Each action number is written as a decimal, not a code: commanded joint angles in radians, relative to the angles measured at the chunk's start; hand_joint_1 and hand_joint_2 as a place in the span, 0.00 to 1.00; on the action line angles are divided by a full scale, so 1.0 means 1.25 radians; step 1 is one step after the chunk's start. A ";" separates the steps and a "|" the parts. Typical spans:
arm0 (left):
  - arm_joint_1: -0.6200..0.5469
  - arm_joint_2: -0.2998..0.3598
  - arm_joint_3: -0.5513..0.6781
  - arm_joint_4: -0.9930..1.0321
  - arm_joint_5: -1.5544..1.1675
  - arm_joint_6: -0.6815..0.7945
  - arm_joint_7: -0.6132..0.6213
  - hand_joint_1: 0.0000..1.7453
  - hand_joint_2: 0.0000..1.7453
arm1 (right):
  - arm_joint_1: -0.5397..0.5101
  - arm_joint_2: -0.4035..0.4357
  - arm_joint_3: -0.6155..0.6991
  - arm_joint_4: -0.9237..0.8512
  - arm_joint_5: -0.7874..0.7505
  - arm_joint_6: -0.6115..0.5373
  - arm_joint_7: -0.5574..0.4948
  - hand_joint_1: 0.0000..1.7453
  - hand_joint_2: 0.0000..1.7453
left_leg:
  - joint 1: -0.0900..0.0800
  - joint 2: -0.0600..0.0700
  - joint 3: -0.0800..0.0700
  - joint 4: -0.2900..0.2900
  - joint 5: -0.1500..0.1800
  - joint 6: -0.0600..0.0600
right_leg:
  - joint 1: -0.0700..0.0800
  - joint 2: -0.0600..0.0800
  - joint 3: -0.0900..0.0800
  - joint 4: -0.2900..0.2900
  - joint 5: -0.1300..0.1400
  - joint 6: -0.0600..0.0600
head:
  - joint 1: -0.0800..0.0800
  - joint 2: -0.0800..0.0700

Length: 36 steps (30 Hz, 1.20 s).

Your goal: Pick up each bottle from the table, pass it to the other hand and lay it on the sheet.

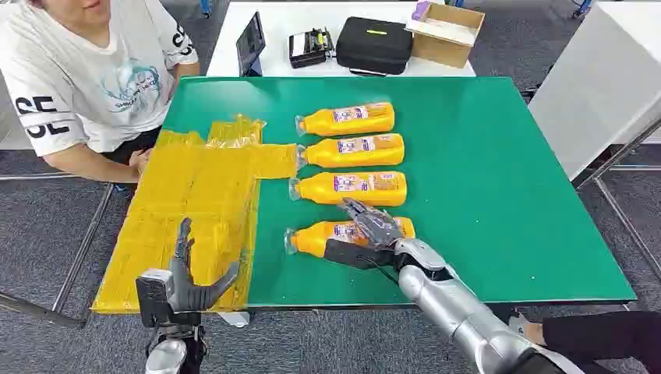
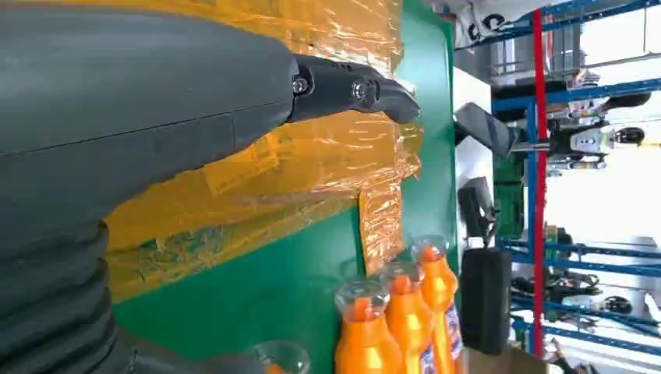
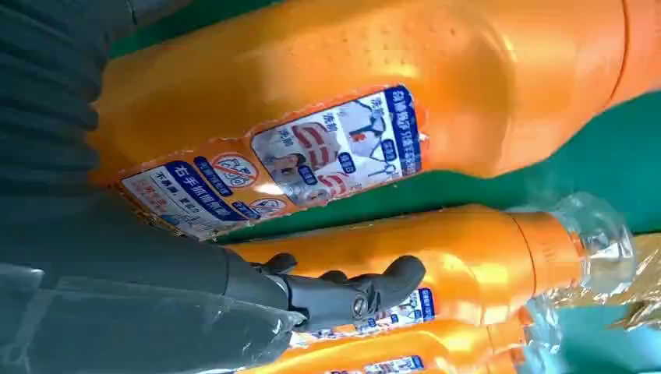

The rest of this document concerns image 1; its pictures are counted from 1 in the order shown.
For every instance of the person's right hand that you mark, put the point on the person's right hand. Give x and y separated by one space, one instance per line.
140 160

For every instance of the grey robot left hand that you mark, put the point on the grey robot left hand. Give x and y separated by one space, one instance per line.
183 294

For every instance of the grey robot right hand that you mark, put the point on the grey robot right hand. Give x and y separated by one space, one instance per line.
377 227

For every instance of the orange drink bottle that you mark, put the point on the orange drink bottle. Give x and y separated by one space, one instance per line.
320 123
317 190
323 155
310 240

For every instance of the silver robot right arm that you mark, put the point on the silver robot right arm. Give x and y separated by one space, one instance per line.
454 309

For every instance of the yellow plastic sheet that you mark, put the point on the yellow plastic sheet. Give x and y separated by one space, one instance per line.
196 191

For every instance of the green table mat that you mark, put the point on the green table mat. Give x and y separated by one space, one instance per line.
465 180

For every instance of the seated person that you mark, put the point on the seated person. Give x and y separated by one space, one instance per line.
77 77

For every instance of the black tablet on stand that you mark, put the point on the black tablet on stand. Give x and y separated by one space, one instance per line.
250 44

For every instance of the black zipped carry case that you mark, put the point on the black zipped carry case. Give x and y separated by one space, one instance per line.
374 46

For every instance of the open cardboard box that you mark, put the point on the open cardboard box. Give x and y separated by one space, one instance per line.
444 49

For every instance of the black label printer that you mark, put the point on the black label printer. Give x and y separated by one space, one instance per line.
310 49

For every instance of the white table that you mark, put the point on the white table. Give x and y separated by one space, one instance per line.
289 20

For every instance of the purple item in box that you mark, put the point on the purple item in box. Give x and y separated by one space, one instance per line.
421 10

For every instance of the pale table with metal legs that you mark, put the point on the pale table with metal legs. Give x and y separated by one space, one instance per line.
594 88

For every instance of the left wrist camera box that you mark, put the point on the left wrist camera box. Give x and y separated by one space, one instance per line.
152 299

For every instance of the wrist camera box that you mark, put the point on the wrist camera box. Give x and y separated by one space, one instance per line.
152 299
351 254

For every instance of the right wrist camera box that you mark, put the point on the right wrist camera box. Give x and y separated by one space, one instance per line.
351 254

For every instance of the white table bracket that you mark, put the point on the white table bracket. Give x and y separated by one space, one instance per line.
235 318

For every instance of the metal table frame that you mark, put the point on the metal table frame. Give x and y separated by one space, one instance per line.
82 248

